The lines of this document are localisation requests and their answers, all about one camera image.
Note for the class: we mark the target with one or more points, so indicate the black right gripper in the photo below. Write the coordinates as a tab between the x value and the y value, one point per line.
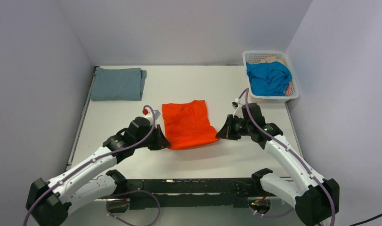
233	126

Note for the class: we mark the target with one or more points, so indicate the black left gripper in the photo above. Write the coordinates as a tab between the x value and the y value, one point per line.
155	137

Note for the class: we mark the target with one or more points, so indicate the orange t shirt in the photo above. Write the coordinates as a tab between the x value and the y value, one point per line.
187	125

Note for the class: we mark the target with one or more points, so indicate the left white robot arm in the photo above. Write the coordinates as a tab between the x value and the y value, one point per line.
50	202

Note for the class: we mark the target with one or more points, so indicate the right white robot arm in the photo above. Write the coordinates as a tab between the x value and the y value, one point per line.
313	197

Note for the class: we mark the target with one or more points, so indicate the blue t shirt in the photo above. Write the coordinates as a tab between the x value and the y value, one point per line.
268	79

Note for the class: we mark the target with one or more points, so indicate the white plastic basket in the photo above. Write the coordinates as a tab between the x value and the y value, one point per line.
254	57

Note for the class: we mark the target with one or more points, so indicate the folded grey-blue t shirt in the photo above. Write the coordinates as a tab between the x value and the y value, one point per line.
118	84

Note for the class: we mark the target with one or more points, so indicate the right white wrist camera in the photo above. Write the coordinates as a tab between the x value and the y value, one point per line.
237	105

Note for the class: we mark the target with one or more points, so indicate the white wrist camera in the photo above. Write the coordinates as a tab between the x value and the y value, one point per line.
237	105
152	116

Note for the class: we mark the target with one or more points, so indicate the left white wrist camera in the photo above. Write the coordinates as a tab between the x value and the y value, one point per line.
152	116

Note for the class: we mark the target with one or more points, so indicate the aluminium table frame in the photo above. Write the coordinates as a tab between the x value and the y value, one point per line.
219	86

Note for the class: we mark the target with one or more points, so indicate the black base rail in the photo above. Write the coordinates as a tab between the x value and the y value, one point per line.
204	192

